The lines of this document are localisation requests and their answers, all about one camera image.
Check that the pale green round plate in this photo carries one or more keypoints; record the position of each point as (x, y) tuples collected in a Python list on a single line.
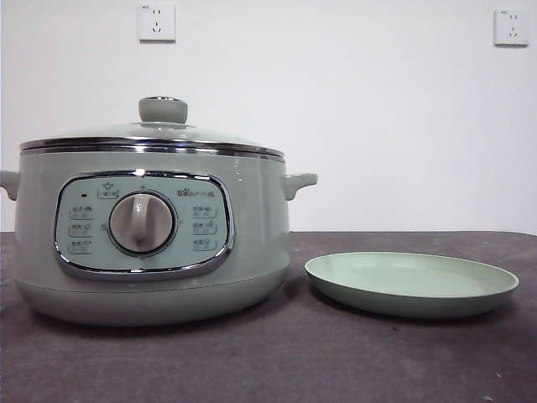
[(411, 281)]

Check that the white wall socket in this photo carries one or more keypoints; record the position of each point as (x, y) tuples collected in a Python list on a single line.
[(512, 27), (157, 23)]

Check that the pale green electric steamer pot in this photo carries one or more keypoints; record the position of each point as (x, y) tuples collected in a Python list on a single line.
[(251, 210)]

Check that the glass lid with round knob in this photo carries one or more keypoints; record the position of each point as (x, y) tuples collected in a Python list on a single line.
[(163, 111)]

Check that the round grey control dial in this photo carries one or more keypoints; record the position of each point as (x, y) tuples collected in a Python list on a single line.
[(142, 237)]

